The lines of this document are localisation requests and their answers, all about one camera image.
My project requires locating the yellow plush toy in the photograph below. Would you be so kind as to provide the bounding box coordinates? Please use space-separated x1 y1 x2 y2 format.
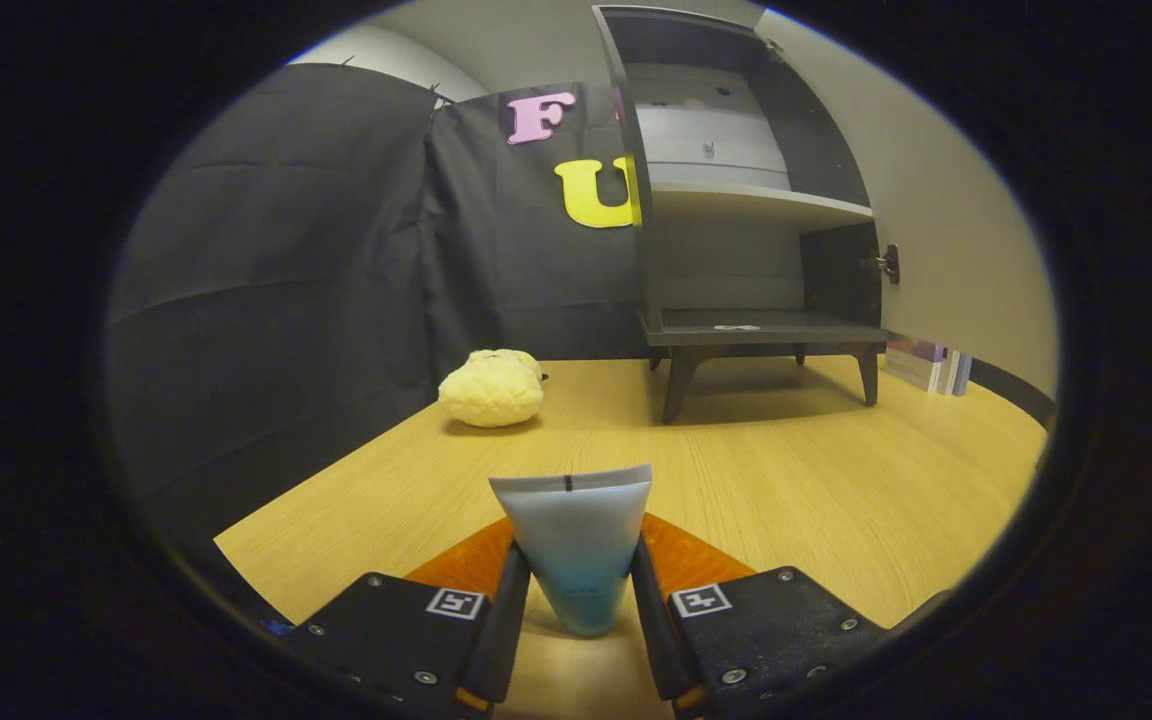
438 349 545 429

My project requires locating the grey cabinet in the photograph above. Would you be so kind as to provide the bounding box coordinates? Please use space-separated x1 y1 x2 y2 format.
593 5 902 424

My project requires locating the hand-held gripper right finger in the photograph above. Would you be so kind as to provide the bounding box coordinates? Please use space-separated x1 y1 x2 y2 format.
630 512 889 719

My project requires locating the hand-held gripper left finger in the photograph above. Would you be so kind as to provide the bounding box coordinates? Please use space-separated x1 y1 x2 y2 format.
286 517 534 718

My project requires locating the black backdrop cloth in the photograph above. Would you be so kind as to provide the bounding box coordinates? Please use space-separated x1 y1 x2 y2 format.
101 62 652 561

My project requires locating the blue translucent tube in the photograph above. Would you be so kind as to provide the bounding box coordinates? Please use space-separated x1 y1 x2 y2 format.
489 464 654 638

